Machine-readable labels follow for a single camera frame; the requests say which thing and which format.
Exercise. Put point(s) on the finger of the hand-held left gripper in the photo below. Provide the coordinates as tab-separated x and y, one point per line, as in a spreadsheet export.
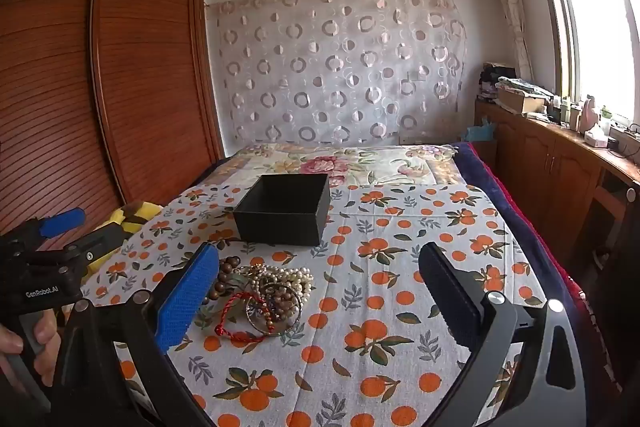
62	222
107	239

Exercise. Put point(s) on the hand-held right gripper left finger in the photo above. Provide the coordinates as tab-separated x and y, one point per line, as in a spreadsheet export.
187	297

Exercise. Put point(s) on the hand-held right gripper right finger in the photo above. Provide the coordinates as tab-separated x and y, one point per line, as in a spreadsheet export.
445	292

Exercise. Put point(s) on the silver metal bangle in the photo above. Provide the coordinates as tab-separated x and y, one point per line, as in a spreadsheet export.
295	314

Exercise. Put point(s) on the black box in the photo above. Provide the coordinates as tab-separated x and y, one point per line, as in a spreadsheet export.
285	212

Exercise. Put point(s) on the person's left hand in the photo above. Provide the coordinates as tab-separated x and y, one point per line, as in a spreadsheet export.
45	337

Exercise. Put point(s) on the yellow plush toy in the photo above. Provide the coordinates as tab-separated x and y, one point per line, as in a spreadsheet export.
135	212

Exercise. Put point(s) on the orange-print bedsheet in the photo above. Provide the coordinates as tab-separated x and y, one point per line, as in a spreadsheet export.
380	357

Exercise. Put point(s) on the dark blue blanket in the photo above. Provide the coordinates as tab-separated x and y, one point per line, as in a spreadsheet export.
505	217

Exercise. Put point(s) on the wooden cabinet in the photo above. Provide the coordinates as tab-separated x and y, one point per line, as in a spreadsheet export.
545	167

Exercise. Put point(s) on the brown wooden wardrobe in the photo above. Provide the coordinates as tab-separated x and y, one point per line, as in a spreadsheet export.
150	82

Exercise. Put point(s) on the blue plastic bag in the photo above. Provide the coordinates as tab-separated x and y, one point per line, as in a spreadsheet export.
477	132

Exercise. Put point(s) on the cardboard box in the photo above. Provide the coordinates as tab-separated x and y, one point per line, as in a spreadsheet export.
517	103

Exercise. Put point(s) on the white tissue box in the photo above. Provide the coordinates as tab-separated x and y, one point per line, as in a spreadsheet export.
596	138

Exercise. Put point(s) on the stack of dark items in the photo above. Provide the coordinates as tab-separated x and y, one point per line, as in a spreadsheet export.
492	79

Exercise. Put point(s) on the folded patterned cloth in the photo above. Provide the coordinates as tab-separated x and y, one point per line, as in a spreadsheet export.
525	86

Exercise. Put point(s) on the pink object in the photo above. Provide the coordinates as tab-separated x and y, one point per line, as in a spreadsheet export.
587	114

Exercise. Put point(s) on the circle-pattern sheer curtain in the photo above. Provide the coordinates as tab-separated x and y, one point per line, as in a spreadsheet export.
340	72

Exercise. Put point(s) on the patterned window curtain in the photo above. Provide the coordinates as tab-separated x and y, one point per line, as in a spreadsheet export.
510	7

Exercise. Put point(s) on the wooden-framed window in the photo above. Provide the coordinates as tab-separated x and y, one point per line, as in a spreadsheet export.
590	17

